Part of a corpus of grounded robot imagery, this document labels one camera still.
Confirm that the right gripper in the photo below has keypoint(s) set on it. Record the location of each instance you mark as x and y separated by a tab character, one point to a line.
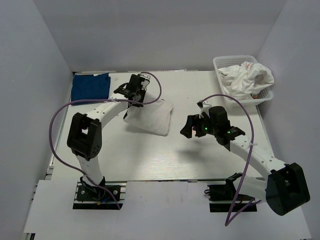
192	121

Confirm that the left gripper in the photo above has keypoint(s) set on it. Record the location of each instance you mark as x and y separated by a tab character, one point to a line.
143	91

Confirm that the white green raglan t-shirt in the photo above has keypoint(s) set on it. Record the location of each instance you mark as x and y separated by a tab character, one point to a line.
154	118

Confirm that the white printed t-shirt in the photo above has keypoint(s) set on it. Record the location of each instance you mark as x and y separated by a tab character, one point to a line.
245	80

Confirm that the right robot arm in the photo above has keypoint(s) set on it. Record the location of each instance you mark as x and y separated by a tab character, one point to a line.
283	186

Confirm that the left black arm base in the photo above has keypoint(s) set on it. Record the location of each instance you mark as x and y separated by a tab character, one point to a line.
85	199

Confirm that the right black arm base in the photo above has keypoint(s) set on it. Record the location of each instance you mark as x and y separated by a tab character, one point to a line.
220	199

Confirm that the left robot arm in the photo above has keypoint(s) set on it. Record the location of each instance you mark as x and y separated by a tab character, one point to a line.
85	134

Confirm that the folded blue t-shirt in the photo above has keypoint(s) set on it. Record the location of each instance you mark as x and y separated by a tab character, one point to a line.
90	87

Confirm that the white plastic basket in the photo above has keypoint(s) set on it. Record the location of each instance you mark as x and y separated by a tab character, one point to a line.
230	60

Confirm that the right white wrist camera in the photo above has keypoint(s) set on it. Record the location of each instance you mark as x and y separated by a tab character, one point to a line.
204	108

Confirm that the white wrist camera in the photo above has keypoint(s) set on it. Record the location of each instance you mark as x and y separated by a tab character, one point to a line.
204	108
145	76

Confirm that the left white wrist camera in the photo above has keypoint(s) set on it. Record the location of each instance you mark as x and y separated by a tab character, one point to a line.
145	76

